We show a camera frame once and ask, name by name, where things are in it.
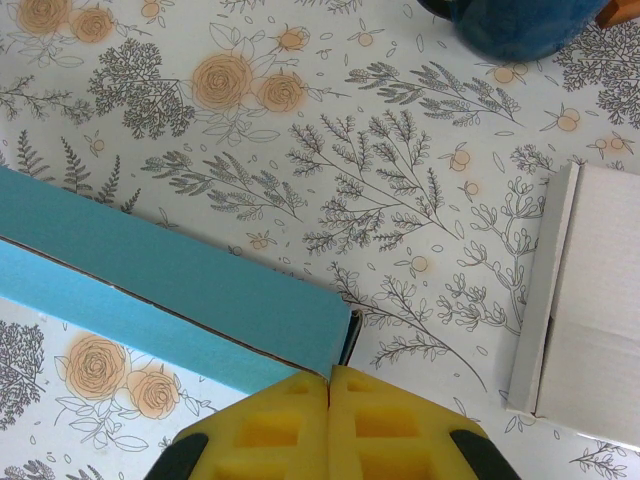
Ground white paper box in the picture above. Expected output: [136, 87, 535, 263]
[504, 160, 640, 446]

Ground blue paper box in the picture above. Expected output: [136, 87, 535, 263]
[0, 165, 362, 396]

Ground dark blue mug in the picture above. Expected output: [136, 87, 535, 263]
[417, 0, 609, 62]

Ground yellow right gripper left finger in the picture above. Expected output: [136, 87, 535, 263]
[144, 373, 332, 480]

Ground floral tablecloth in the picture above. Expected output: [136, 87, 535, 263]
[0, 0, 640, 480]

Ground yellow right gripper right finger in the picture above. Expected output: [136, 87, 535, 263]
[327, 364, 519, 480]

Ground orange wooden board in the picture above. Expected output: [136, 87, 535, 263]
[594, 0, 640, 29]

